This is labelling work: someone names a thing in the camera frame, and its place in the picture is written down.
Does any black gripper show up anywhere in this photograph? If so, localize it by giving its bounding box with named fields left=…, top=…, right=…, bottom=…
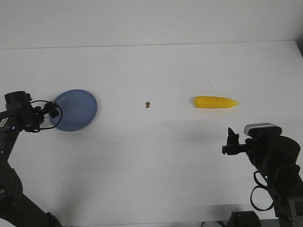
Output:
left=222, top=127, right=249, bottom=155
left=33, top=101, right=59, bottom=123

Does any blue round plate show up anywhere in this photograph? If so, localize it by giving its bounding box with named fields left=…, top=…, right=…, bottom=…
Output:
left=49, top=89, right=98, bottom=131

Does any yellow corn cob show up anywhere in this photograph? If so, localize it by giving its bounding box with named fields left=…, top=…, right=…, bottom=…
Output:
left=194, top=96, right=239, bottom=109

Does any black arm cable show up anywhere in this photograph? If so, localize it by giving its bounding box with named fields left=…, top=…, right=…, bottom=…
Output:
left=250, top=171, right=277, bottom=211
left=23, top=99, right=63, bottom=133

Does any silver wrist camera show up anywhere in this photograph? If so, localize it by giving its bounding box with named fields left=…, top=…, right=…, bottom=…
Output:
left=244, top=123, right=282, bottom=138

